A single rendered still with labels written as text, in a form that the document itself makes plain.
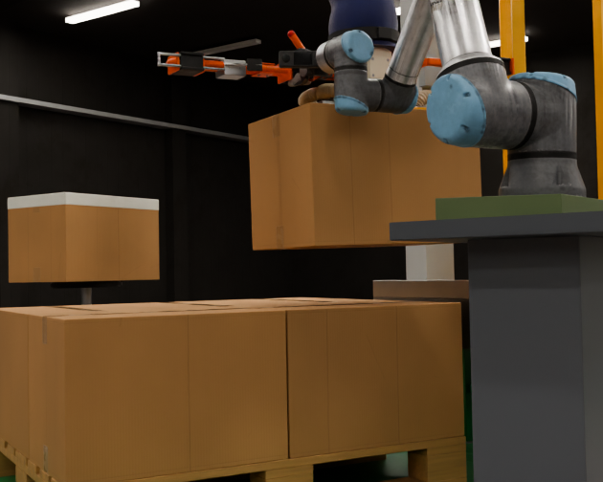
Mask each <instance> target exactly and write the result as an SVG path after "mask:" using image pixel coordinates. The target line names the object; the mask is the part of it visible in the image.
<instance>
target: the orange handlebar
mask: <svg viewBox="0 0 603 482"><path fill-rule="evenodd" d="M176 62H177V60H176V58H171V59H169V60H168V61H167V64H176ZM274 65H275V63H263V62H262V71H247V66H245V67H246V75H251V77H281V74H287V73H288V68H280V67H279V66H274ZM426 66H433V67H442V65H441V60H440V58H431V57H429V58H425V60H424V62H423V65H422V67H421V68H423V67H426ZM205 67H216V68H224V62H223V61H214V60H205Z"/></svg>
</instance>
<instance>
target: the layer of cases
mask: <svg viewBox="0 0 603 482"><path fill-rule="evenodd" d="M458 436H464V403H463V366H462V328H461V303H460V302H435V301H406V300H376V299H347V298H317V297H287V298H260V299H232V300H205V301H177V302H150V303H123V304H95V305H68V306H40V307H13V308H0V437H2V438H3V439H4V440H5V441H7V442H8V443H9V444H11V445H12V446H13V447H14V448H16V449H17V450H18V451H20V452H21V453H22V454H24V455H25V456H26V457H27V458H29V459H30V460H31V461H32V462H34V463H35V464H36V465H38V466H39V467H40V468H41V469H42V470H44V471H45V472H47V473H48V474H49V475H51V476H52V477H53V479H55V480H56V481H57V482H120V481H126V480H134V479H141V478H148V477H155V476H163V475H170V474H177V473H184V472H192V471H205V470H213V469H220V468H228V467H234V466H242V465H249V464H256V463H263V462H271V461H278V460H285V459H288V458H290V459H292V458H300V457H306V456H314V455H321V454H329V453H335V452H343V451H350V450H357V449H371V448H379V447H385V446H393V445H400V444H408V443H414V442H422V441H429V440H436V439H443V438H451V437H458Z"/></svg>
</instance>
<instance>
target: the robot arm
mask: <svg viewBox="0 0 603 482"><path fill-rule="evenodd" d="M434 35H435V38H436V43H437V47H438V51H439V56H440V60H441V65H442V70H441V71H440V72H439V73H438V75H437V76H436V81H435V83H434V84H433V86H432V88H431V90H432V93H431V94H429V96H428V99H427V118H428V123H430V124H431V125H430V127H431V130H432V131H433V133H434V135H435V136H436V137H437V138H438V139H439V140H440V141H442V142H444V143H447V144H451V145H455V146H459V147H476V148H491V149H505V150H507V168H506V171H505V173H504V175H503V178H502V182H501V185H500V188H499V196H510V195H537V194H567V195H573V196H580V197H586V187H585V185H584V182H583V179H582V177H581V174H580V172H579V169H578V166H577V160H576V103H577V96H576V90H575V83H574V81H573V80H572V79H571V78H570V77H567V76H565V75H561V74H556V73H549V72H534V73H529V72H527V73H519V74H516V75H513V76H511V77H510V78H509V79H508V78H507V75H506V70H505V68H504V64H503V61H502V60H501V59H499V58H498V57H495V56H493V55H492V53H491V48H490V44H489V40H488V36H487V32H486V28H485V24H484V20H483V16H482V11H481V7H480V0H413V1H412V4H411V6H410V9H409V12H408V15H407V17H406V20H405V23H404V25H403V28H402V31H401V34H400V35H399V38H398V41H397V44H396V46H395V49H394V52H393V54H392V57H391V62H390V64H389V67H388V69H387V70H386V72H385V74H384V77H383V79H380V78H368V61H369V60H370V59H371V57H372V55H373V52H374V47H373V43H372V40H371V38H370V37H369V36H368V35H367V34H366V33H365V32H363V31H360V30H353V31H349V32H345V33H344V34H342V35H340V36H337V37H333V39H331V40H328V41H326V42H325V43H323V44H322V45H320V47H319V48H318V50H317V51H310V50H308V49H304V48H298V49H297V50H296V51H279V67H280V68H300V72H299V73H296V74H295V77H294V78H292V79H291V80H288V86H290V87H296V86H299V85H309V84H311V81H309V78H310V77H312V76H314V77H318V78H317V79H321V80H325V79H327V78H330V77H333V74H334V102H335V110H336V112H337V113H339V114H341V115H345V116H353V117H361V116H365V115H366V114H367V113H368V112H381V113H393V114H395V115H398V114H408V113H410V112H411V111H412V110H413V109H414V108H415V106H416V104H417V99H418V88H417V86H416V85H415V84H416V82H417V77H418V75H419V72H420V70H421V67H422V65H423V62H424V60H425V57H426V54H427V53H428V50H429V48H430V45H431V43H432V40H433V37H434ZM322 77H325V78H322Z"/></svg>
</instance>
